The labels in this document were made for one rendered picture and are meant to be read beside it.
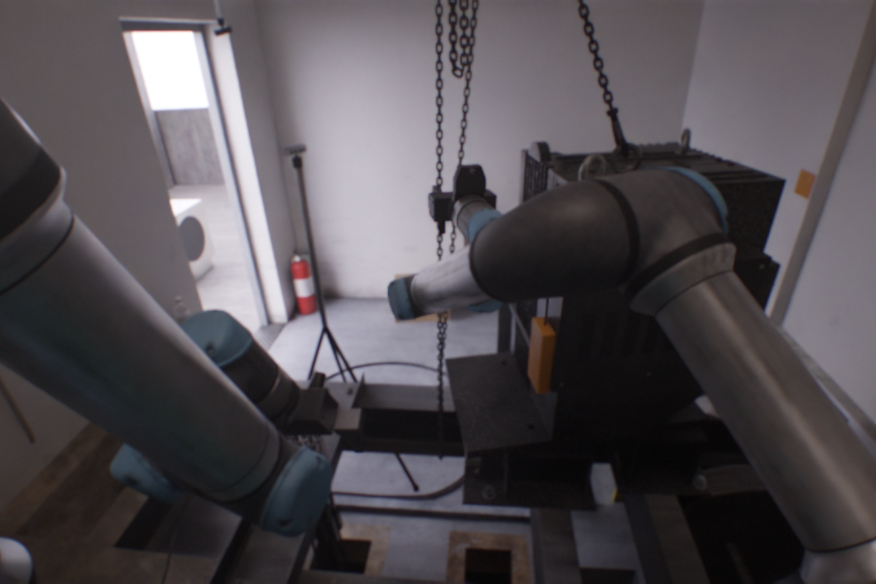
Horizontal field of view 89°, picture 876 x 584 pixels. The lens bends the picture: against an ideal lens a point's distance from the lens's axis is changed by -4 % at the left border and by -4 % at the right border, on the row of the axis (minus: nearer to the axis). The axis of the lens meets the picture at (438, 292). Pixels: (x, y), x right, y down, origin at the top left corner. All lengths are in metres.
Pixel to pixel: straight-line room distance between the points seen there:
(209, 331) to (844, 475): 0.58
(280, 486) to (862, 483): 0.46
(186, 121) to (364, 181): 5.11
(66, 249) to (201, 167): 8.16
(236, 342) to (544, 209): 0.34
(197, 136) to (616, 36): 6.44
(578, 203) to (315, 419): 0.42
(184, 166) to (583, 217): 8.26
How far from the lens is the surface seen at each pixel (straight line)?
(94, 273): 0.28
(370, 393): 1.92
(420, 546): 2.25
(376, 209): 3.63
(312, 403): 0.66
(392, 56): 3.40
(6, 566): 0.50
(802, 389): 0.49
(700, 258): 0.49
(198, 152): 8.38
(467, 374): 1.60
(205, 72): 3.32
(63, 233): 0.28
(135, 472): 0.54
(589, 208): 0.45
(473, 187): 0.91
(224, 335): 0.53
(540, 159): 1.26
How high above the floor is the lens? 1.90
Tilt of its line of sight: 29 degrees down
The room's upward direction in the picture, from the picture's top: 2 degrees counter-clockwise
